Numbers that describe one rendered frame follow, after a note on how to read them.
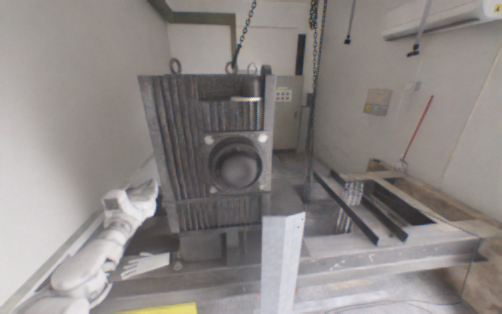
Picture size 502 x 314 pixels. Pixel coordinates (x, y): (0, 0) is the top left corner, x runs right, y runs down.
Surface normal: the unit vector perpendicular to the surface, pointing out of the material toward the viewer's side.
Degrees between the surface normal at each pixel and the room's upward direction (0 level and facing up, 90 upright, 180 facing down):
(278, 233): 90
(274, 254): 90
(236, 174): 90
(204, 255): 90
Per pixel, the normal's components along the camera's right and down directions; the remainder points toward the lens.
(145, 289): 0.12, 0.38
